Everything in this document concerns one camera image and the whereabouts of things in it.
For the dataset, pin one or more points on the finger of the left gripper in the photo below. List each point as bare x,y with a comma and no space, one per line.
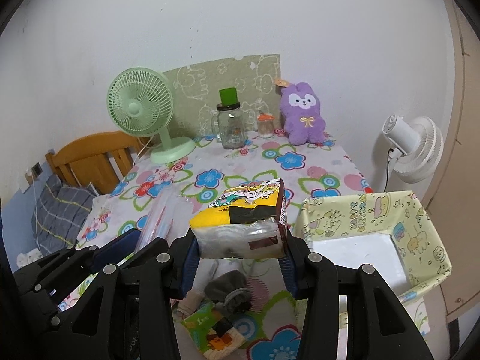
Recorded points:
116,250

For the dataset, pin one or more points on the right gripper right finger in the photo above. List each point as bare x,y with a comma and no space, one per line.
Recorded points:
378,326

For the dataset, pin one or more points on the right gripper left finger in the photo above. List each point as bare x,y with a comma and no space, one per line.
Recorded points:
132,336

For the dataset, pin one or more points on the pink packet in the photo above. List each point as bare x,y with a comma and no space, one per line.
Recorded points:
160,219

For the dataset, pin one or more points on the grey drawstring pouch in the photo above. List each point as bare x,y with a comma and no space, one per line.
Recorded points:
230,293

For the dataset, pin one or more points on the yellow black tissue pack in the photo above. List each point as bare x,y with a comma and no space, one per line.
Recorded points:
246,221

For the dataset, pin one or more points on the grey plaid blanket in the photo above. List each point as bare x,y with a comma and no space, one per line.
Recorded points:
59,214

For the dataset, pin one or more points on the floral tablecloth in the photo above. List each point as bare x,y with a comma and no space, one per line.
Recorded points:
272,327

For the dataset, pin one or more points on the wooden chair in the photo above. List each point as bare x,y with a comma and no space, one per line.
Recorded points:
101,160

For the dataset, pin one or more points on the yellow cartoon storage box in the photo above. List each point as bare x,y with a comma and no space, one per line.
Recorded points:
398,215

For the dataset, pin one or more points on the green desk fan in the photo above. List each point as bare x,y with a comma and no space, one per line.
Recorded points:
140,102

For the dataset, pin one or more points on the beige door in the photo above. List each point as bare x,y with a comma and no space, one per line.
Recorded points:
453,196

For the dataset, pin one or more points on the glass jar with black lid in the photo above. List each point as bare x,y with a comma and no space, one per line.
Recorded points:
227,125

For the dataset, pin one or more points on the green patterned board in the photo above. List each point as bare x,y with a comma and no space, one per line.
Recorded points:
196,89

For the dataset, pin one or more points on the white standing fan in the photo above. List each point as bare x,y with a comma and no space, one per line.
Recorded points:
416,148

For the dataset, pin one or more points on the green plastic cup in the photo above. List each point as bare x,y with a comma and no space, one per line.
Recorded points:
228,96

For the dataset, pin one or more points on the small jar orange lid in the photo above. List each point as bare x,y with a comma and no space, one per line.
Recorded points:
265,125

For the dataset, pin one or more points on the purple plush bunny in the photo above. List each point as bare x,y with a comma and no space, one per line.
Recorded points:
300,109

